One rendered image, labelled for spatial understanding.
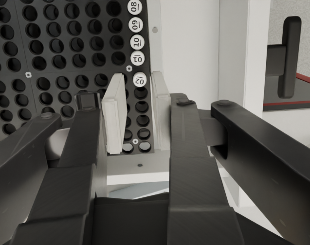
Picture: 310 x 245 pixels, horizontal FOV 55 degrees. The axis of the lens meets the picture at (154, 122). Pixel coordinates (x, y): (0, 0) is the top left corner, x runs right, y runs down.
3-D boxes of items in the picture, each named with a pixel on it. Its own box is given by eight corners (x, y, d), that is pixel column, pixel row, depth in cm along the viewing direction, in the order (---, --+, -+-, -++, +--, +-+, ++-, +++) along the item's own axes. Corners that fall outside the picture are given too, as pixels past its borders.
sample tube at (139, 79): (135, 64, 30) (134, 72, 26) (147, 66, 31) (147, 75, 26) (133, 76, 31) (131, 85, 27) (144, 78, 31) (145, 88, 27)
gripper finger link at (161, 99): (155, 96, 14) (171, 95, 15) (151, 70, 21) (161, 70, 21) (158, 151, 16) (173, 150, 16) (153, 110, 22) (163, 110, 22)
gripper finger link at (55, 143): (102, 157, 14) (38, 162, 14) (112, 120, 18) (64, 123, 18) (99, 127, 13) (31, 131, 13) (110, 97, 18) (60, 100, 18)
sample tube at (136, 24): (142, 16, 29) (142, 16, 25) (143, 29, 29) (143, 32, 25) (130, 17, 29) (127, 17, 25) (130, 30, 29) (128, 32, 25)
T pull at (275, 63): (296, 15, 26) (303, 15, 25) (287, 96, 29) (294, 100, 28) (256, 18, 26) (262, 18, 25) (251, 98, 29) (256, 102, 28)
